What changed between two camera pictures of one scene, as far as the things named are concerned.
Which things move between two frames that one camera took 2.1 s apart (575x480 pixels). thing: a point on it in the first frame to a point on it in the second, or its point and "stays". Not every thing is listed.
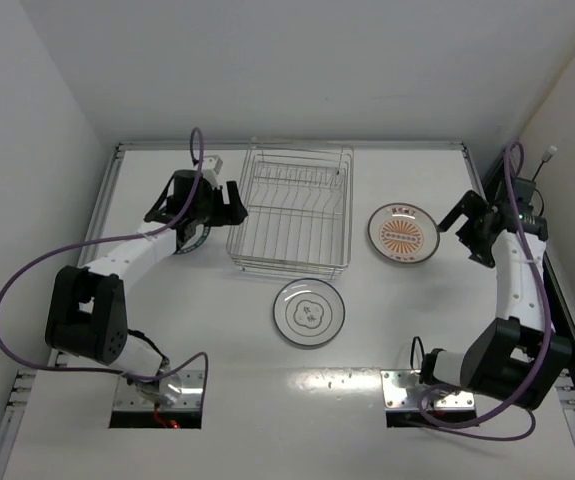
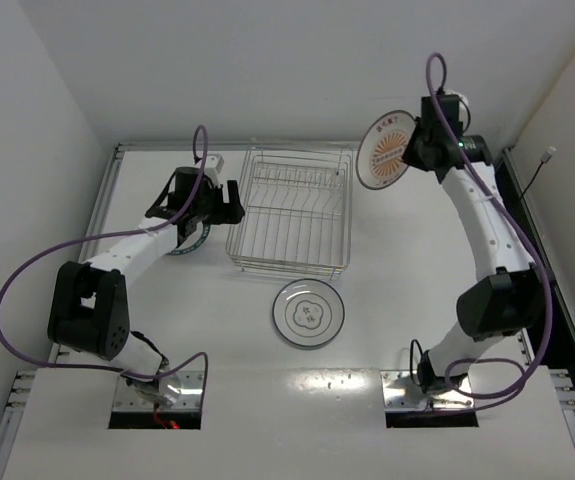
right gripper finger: (471, 203) to (417, 153)
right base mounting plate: (403, 389) stays
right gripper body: (470, 226) to (418, 151)
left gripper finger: (233, 194) stays
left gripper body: (222, 204) stays
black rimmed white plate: (309, 312) stays
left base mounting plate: (170, 389) stays
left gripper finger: (232, 214) stays
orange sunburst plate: (403, 233) to (380, 161)
